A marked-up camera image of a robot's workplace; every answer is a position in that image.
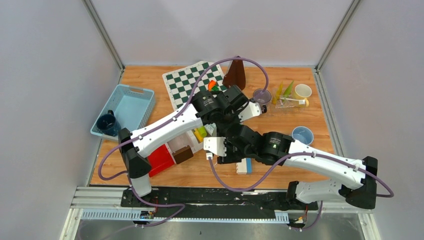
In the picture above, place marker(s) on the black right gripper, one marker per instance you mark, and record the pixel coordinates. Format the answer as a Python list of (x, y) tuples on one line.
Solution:
[(228, 158)]

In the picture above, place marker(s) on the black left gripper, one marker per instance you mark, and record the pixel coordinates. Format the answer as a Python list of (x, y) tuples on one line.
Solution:
[(222, 126)]

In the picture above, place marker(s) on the purple mug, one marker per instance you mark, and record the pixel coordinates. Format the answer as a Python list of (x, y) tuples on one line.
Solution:
[(263, 98)]

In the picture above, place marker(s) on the yellow toothpaste tube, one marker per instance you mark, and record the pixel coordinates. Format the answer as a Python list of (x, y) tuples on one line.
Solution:
[(198, 136), (277, 93)]

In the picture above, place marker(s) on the light blue mug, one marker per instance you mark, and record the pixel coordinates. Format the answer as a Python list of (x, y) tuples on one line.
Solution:
[(303, 134)]

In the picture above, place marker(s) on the white toothbrush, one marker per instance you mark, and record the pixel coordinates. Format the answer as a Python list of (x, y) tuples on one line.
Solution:
[(301, 102)]

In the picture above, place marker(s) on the cream mug yellow handle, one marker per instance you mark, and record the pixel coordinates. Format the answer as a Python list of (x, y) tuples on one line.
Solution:
[(302, 91)]

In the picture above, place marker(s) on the dark blue mug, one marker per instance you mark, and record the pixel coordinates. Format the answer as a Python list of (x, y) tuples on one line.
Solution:
[(108, 124)]

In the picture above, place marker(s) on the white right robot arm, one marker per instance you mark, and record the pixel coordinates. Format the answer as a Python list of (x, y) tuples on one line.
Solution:
[(352, 180)]

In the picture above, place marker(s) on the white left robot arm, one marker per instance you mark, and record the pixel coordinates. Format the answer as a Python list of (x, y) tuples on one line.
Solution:
[(135, 146)]

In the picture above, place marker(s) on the white blue toy brick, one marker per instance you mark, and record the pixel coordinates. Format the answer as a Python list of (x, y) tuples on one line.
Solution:
[(244, 167)]

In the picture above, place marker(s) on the orange toy block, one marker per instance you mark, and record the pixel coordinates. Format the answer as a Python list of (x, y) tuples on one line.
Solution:
[(211, 85)]

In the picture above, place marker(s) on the brown wooden metronome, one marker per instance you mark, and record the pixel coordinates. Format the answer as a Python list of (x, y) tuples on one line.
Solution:
[(235, 75)]

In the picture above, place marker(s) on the white bin with toothpastes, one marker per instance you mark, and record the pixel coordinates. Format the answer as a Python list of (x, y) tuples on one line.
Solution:
[(212, 132)]

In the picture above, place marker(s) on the white plastic bin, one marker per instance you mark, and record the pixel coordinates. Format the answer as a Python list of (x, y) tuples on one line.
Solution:
[(181, 141)]

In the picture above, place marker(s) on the green white chessboard mat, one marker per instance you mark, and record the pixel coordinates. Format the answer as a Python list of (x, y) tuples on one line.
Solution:
[(179, 83)]

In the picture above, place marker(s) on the brown wooden block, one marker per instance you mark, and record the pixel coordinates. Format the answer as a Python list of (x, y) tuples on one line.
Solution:
[(182, 154)]

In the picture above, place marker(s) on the red plastic bin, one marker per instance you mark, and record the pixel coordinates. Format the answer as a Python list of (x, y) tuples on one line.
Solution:
[(160, 160)]

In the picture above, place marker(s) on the light blue perforated basket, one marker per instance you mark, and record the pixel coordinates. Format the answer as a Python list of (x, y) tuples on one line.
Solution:
[(132, 106)]

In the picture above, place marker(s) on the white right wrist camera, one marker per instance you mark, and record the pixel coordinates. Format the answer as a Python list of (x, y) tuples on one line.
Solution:
[(215, 145)]

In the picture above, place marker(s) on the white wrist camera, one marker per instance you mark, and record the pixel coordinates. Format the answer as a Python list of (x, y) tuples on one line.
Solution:
[(252, 110), (215, 145)]

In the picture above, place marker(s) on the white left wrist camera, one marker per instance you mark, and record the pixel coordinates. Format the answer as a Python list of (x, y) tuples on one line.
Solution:
[(252, 110)]

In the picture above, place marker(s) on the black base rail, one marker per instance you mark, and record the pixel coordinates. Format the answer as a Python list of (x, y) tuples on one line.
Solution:
[(221, 203)]

